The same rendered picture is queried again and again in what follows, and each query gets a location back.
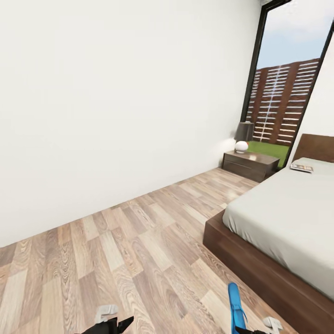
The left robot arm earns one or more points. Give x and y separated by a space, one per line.
105 326

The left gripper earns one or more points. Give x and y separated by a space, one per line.
110 326

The sandal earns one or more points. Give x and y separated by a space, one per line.
237 318

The hardback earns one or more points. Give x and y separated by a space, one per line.
304 168

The fixed window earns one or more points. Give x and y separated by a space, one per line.
291 42

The table lamp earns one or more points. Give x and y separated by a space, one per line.
244 133

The nightstand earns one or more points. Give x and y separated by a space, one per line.
253 166

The bed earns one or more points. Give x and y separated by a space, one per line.
278 238

